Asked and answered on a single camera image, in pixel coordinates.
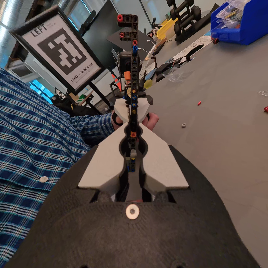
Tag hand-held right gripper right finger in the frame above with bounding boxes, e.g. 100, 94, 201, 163
139, 123, 189, 190

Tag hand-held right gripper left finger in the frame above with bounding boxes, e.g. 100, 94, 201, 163
77, 122, 129, 190

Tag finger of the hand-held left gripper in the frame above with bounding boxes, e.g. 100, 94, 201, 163
114, 98, 129, 124
137, 99, 151, 124

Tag black lego chassis build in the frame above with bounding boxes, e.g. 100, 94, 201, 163
117, 14, 140, 173

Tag person's left forearm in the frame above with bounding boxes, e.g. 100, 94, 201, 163
69, 113, 115, 147

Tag person's left hand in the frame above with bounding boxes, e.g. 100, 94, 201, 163
111, 111, 159, 132

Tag orange striped traffic cone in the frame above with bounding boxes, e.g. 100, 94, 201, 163
111, 73, 122, 91

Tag black monitor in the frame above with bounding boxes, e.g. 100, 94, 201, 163
82, 0, 121, 70

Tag wooden side table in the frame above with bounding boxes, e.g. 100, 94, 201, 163
76, 92, 94, 107

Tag black box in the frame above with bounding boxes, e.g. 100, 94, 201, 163
155, 63, 174, 76

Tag black backpack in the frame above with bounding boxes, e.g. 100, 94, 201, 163
51, 94, 103, 117

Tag crumpled clear plastic bag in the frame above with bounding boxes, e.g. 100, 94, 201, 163
162, 67, 194, 83

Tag yellow plastic bin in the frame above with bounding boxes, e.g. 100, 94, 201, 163
156, 18, 178, 40

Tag black webcam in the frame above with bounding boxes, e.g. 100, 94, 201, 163
78, 10, 97, 37

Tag small marker sign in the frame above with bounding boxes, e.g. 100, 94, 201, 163
54, 88, 68, 99

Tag framed marker sign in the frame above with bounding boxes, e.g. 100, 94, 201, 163
8, 5, 111, 110

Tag person's plaid shirt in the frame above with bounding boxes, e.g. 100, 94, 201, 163
0, 68, 92, 262

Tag rack of black dumbbells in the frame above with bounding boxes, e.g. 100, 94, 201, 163
166, 0, 202, 42

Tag printed paper leaflet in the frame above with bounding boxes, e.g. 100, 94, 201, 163
173, 34, 214, 62

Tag pile of clear parts bags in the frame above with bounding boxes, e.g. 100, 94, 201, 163
216, 0, 252, 24

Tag silver ventilation ducts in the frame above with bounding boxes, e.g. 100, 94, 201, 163
0, 0, 71, 27

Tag blue plastic bin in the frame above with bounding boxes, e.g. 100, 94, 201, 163
210, 0, 268, 45

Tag glass window wall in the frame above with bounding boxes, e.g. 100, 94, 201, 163
69, 0, 151, 25

